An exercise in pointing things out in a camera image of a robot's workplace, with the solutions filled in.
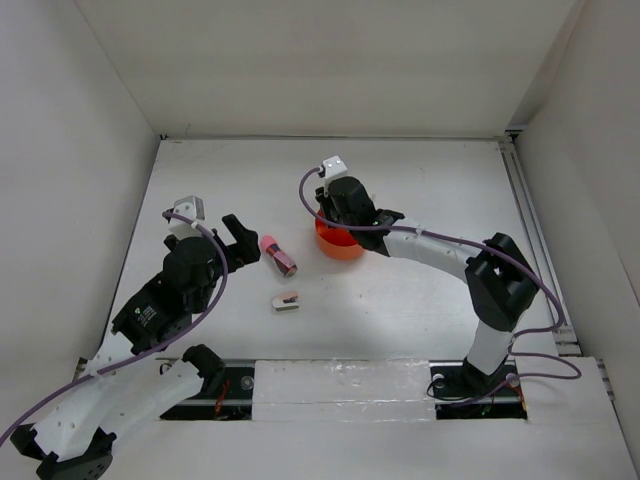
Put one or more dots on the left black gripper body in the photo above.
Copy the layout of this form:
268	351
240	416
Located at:
242	252

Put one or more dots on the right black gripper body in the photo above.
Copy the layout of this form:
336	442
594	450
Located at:
329	209

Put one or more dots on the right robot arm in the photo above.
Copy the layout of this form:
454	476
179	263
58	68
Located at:
495	273

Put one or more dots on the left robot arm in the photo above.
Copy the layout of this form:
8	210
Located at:
77	439

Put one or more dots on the orange round desk organizer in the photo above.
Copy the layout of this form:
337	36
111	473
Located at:
335	243

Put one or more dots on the pink-capped clear tube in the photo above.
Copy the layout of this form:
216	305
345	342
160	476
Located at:
283	262

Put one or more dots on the pink white mini stapler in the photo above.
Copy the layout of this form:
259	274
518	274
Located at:
285	302

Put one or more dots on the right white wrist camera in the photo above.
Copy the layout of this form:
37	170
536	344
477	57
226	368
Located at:
332	169

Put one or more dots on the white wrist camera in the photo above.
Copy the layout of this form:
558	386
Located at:
332	169
185	213

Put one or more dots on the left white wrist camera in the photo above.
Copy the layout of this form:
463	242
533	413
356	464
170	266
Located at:
185	213

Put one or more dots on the black front mounting rail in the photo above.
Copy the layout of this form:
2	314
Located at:
233	400

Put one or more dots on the aluminium side rail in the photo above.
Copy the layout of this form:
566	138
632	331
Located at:
565	338

